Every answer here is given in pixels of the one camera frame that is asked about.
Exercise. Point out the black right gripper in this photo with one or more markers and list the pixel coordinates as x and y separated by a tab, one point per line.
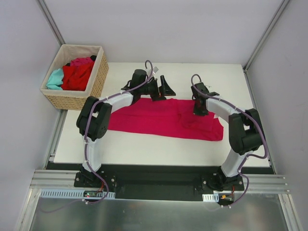
199	106

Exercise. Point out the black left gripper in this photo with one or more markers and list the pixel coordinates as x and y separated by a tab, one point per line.
158	89

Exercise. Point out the magenta t shirt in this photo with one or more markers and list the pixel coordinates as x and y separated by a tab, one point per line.
170	118
82	62

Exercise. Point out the wicker basket with cloth liner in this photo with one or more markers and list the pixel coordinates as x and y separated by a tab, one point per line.
74	100

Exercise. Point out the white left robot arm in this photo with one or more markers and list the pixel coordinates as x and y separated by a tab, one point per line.
94	118

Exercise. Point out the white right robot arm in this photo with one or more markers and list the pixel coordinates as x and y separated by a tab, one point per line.
246	136

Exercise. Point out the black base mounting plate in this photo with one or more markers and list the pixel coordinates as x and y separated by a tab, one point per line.
145	182

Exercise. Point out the red t shirt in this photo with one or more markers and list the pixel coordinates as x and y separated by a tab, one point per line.
76	77

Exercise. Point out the magenta t shirt in basket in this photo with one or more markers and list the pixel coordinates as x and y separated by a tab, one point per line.
82	62

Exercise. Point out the turquoise t shirt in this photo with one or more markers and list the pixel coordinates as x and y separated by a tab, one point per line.
55	80

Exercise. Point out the aluminium frame rail right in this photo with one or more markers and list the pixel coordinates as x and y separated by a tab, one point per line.
267	32

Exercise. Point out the aluminium frame rail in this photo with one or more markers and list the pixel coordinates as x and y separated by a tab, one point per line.
51	21
267	32

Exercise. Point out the right slotted cable duct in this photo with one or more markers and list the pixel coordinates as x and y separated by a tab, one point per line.
211	197

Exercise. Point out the slotted cable duct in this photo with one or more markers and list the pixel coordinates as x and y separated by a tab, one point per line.
211	197
76	194

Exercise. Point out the aluminium frame rail left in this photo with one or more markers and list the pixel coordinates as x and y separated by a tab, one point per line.
51	21

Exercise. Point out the left slotted cable duct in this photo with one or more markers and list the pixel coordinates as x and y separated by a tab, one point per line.
76	194

